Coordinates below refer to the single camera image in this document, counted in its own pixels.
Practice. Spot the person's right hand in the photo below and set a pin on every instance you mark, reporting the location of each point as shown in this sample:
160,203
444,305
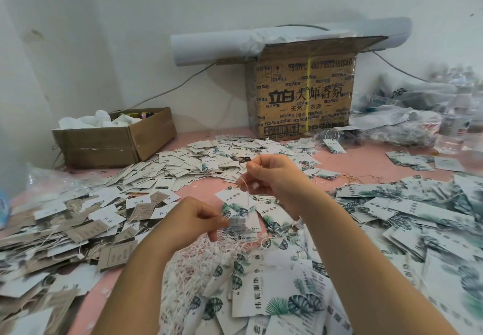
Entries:
283,180

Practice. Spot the person's left hand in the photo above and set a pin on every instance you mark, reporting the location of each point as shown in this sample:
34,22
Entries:
187,225

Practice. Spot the heap of small tags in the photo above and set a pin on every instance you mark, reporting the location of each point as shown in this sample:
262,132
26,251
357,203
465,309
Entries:
211,156

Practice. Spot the pile of brown white tags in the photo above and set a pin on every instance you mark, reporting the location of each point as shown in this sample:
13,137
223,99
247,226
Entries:
66,244

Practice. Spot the pile of green leaf tags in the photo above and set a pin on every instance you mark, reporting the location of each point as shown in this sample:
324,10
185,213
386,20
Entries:
411,244

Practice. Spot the person's left forearm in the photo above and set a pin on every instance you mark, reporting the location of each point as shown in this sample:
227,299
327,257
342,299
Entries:
128,297

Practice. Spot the person's right forearm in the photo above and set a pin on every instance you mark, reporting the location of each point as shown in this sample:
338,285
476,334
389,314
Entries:
385,278

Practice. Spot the large printed cardboard box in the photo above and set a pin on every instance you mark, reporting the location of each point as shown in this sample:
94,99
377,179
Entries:
303,89

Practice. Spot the small open cardboard box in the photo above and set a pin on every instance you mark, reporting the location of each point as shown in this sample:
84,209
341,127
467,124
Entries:
113,138

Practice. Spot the white crumpled material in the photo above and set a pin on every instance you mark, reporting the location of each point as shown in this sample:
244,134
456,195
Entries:
98,120

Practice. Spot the clear plastic bag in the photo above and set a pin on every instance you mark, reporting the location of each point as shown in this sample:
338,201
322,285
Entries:
51,181

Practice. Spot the white roll in plastic wrap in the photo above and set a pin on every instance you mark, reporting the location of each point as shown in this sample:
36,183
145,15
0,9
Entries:
219,44

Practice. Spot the heap of clear plastic bags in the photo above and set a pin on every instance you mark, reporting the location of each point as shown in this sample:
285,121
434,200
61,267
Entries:
429,112

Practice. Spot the blue tissue pack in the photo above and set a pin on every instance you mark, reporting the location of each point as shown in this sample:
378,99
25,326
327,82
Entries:
4,209

